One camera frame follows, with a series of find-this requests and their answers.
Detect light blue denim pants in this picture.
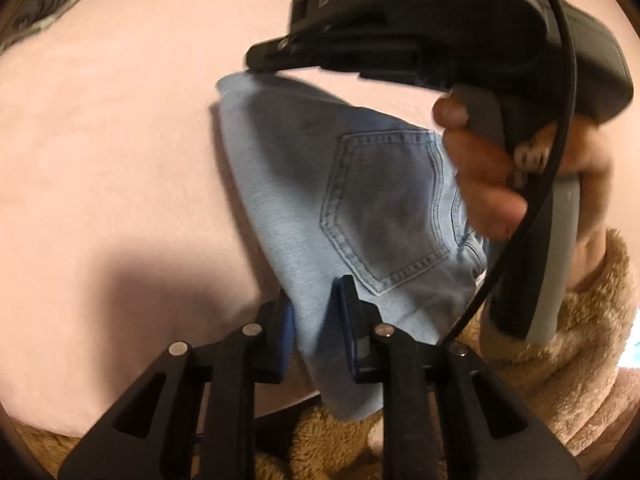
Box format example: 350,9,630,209
217,73,487,422

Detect person's right hand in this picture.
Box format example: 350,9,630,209
433,96,614,292

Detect pink bed sheet mattress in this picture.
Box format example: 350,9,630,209
0,0,501,441

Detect brown fluffy robe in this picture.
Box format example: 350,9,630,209
8,228,640,480

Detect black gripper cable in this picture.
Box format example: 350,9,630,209
434,0,580,348

